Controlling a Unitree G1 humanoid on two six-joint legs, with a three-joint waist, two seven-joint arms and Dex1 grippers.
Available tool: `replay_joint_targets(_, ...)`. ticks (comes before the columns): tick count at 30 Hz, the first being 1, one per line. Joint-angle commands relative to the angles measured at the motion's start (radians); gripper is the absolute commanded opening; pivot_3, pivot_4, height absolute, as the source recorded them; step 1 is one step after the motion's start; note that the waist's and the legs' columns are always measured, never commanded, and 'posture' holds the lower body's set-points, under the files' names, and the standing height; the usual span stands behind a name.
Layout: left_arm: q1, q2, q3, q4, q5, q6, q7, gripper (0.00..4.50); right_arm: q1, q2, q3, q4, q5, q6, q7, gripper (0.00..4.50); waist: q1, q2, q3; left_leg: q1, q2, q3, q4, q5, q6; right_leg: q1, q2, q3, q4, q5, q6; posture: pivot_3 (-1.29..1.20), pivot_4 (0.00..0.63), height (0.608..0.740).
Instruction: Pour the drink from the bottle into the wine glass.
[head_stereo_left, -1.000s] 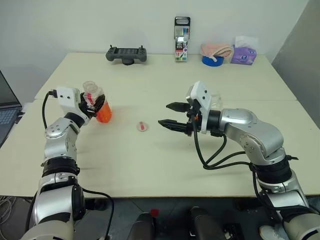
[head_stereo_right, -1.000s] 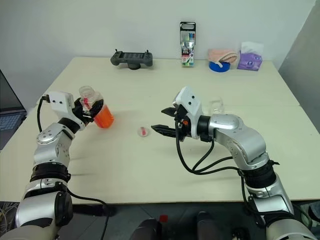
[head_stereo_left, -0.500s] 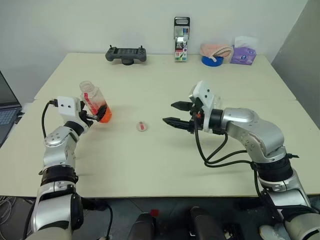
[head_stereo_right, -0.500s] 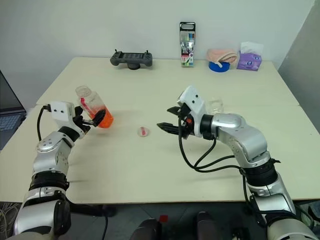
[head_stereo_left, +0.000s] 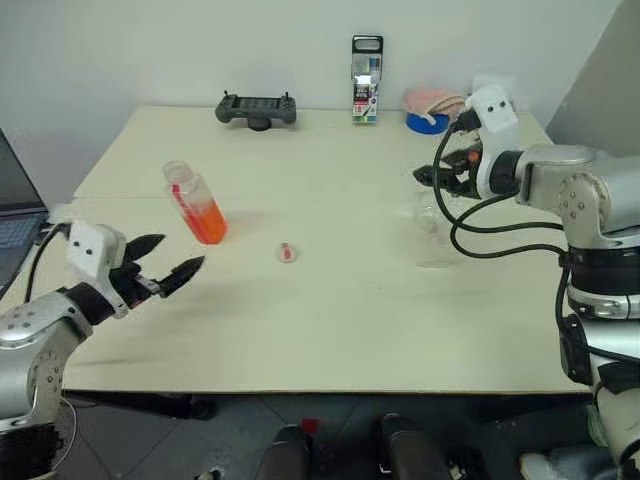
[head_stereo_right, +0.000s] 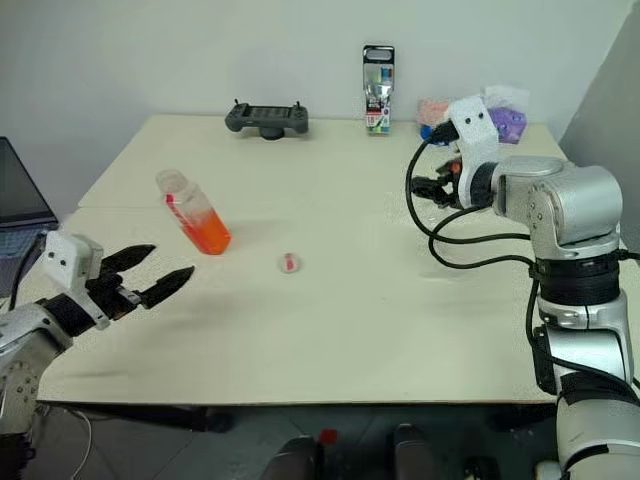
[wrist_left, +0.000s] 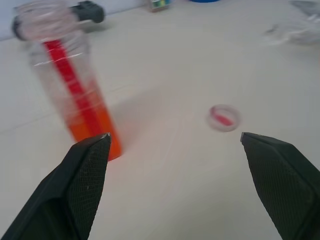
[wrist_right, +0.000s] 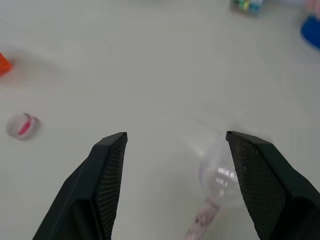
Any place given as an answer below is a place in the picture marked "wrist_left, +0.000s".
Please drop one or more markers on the blue bowl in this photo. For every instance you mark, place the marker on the blue bowl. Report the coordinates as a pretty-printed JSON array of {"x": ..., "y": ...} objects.
[{"x": 203, "y": 1}]

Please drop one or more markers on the dark grey rounded object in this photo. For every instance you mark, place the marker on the dark grey rounded object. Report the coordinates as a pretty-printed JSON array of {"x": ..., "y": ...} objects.
[{"x": 87, "y": 12}]

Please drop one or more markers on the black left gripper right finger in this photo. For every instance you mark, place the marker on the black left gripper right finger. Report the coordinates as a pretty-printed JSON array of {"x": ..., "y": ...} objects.
[{"x": 282, "y": 187}]

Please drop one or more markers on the clear bottle cap red tape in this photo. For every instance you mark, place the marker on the clear bottle cap red tape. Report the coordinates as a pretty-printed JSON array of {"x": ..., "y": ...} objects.
[{"x": 222, "y": 118}]

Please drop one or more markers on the clear bottle with orange liquid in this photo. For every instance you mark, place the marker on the clear bottle with orange liquid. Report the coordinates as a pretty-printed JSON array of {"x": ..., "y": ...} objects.
[{"x": 75, "y": 87}]

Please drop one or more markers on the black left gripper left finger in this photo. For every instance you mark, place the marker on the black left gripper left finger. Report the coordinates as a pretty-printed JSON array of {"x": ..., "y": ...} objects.
[{"x": 62, "y": 192}]

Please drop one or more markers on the coloured marker pen box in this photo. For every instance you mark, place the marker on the coloured marker pen box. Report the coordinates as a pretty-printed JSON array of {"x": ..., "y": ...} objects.
[{"x": 157, "y": 5}]

